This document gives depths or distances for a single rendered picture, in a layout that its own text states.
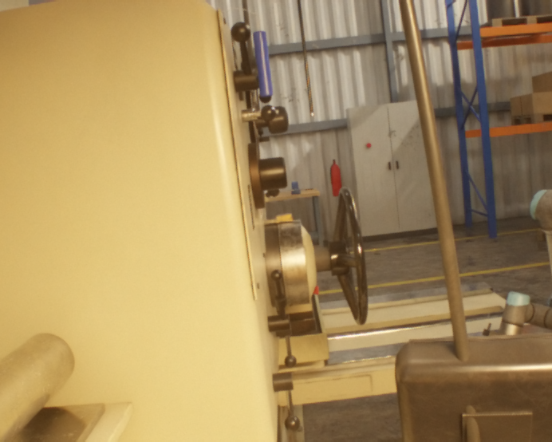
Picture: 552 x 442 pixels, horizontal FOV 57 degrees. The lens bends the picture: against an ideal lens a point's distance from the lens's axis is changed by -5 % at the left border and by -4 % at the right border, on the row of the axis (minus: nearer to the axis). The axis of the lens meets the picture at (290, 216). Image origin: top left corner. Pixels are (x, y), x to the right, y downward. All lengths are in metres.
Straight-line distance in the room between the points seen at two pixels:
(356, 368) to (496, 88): 7.76
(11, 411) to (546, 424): 0.76
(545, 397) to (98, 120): 0.81
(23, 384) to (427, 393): 0.59
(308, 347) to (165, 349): 1.03
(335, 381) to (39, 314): 1.41
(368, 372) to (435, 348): 1.37
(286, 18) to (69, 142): 8.18
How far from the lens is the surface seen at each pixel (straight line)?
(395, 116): 8.37
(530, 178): 9.76
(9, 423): 0.82
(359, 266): 1.26
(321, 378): 2.17
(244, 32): 0.92
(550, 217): 2.01
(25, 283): 1.01
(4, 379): 0.86
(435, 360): 0.81
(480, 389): 0.82
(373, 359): 2.22
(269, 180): 1.14
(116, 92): 0.92
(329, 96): 8.84
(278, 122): 1.31
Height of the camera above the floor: 1.61
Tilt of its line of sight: 7 degrees down
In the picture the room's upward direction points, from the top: 7 degrees counter-clockwise
